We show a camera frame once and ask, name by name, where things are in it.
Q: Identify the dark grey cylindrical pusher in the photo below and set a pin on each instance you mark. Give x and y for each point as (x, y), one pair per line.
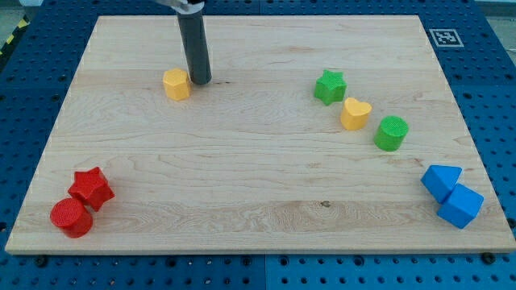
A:
(193, 37)

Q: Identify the silver pusher mount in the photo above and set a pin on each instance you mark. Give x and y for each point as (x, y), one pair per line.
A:
(183, 7)

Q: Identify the yellow hexagon block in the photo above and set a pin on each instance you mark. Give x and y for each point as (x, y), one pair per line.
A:
(176, 84)

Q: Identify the wooden board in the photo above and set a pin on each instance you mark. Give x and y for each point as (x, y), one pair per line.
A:
(253, 162)

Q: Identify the green star block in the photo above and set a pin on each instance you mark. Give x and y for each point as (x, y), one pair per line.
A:
(330, 87)

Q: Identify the yellow heart block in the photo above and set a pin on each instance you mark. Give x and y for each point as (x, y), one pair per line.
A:
(355, 114)

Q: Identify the red star block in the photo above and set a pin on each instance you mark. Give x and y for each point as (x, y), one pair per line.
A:
(92, 188)

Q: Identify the red cylinder block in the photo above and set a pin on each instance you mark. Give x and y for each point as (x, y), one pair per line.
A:
(71, 217)

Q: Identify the green cylinder block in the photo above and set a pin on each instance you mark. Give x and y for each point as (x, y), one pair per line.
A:
(391, 133)

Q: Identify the fiducial marker tag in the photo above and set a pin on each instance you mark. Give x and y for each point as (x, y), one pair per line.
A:
(446, 38)

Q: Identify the blue triangle block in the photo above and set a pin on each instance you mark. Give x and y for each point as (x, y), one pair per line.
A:
(440, 180)

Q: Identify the blue cube block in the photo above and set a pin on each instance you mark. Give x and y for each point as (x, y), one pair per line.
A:
(461, 207)

